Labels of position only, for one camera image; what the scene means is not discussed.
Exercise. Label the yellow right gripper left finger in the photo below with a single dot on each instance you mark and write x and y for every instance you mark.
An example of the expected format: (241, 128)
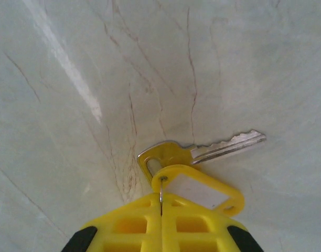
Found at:
(154, 231)

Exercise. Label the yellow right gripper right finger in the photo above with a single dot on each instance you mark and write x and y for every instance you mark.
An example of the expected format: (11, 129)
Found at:
(168, 231)

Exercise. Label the yellow key tag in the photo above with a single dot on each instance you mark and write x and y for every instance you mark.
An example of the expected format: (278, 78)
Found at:
(197, 190)

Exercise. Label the silver key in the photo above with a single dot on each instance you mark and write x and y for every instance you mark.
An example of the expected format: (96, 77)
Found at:
(171, 151)

